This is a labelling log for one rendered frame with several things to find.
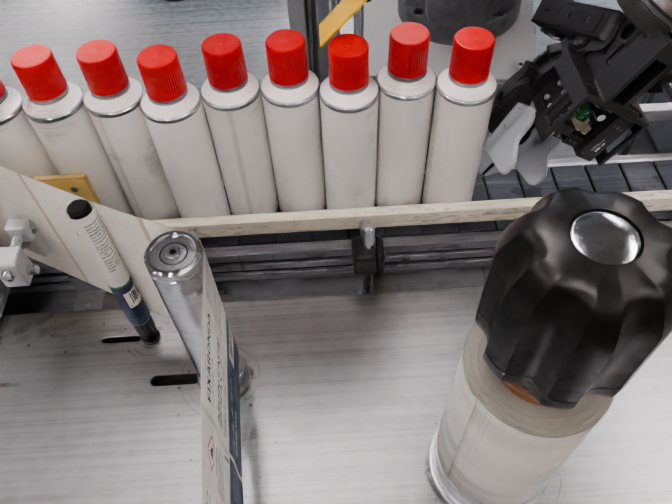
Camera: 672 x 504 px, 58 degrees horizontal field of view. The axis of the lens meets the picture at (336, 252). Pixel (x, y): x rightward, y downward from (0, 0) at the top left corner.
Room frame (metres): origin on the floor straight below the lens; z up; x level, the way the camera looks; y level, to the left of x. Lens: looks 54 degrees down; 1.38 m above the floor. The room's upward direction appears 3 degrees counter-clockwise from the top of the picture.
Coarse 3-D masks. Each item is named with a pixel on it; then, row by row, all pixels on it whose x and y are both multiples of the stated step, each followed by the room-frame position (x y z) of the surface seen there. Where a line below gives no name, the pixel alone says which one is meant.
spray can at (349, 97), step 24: (336, 48) 0.42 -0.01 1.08; (360, 48) 0.42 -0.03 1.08; (336, 72) 0.41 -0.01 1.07; (360, 72) 0.41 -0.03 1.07; (336, 96) 0.41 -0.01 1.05; (360, 96) 0.41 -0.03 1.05; (336, 120) 0.40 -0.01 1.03; (360, 120) 0.40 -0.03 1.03; (336, 144) 0.40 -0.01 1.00; (360, 144) 0.40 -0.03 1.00; (336, 168) 0.40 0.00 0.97; (360, 168) 0.40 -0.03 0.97; (336, 192) 0.40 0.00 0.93; (360, 192) 0.40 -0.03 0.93
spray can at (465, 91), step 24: (456, 48) 0.42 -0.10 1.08; (480, 48) 0.41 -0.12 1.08; (456, 72) 0.41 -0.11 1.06; (480, 72) 0.41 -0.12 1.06; (456, 96) 0.40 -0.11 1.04; (480, 96) 0.40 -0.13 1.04; (432, 120) 0.42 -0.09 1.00; (456, 120) 0.40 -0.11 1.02; (480, 120) 0.40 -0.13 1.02; (432, 144) 0.42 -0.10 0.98; (456, 144) 0.40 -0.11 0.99; (480, 144) 0.41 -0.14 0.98; (432, 168) 0.41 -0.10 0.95; (456, 168) 0.40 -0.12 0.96; (432, 192) 0.41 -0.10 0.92; (456, 192) 0.40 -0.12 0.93
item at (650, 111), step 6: (642, 108) 0.47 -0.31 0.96; (648, 108) 0.47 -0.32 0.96; (654, 108) 0.47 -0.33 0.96; (660, 108) 0.47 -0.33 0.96; (666, 108) 0.47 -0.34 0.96; (648, 114) 0.46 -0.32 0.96; (654, 114) 0.46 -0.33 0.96; (660, 114) 0.46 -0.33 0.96; (666, 114) 0.46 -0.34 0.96; (648, 120) 0.46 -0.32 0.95; (654, 120) 0.46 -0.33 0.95; (660, 120) 0.46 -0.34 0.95; (210, 132) 0.46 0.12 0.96
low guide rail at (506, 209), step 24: (624, 192) 0.40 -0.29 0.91; (648, 192) 0.40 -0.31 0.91; (216, 216) 0.39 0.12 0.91; (240, 216) 0.39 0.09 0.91; (264, 216) 0.39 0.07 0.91; (288, 216) 0.39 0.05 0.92; (312, 216) 0.39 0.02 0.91; (336, 216) 0.39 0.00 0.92; (360, 216) 0.39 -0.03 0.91; (384, 216) 0.39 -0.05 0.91; (408, 216) 0.39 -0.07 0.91; (432, 216) 0.39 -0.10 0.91; (456, 216) 0.39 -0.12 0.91; (480, 216) 0.39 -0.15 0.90; (504, 216) 0.39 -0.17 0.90
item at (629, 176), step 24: (552, 168) 0.47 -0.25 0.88; (576, 168) 0.47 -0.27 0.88; (600, 168) 0.47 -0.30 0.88; (624, 168) 0.46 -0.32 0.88; (648, 168) 0.46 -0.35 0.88; (480, 192) 0.44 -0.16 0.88; (504, 192) 0.44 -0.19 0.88; (528, 192) 0.44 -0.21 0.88; (216, 240) 0.39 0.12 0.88; (240, 240) 0.39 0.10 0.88; (264, 240) 0.39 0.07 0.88; (288, 240) 0.39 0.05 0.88; (312, 240) 0.39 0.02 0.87
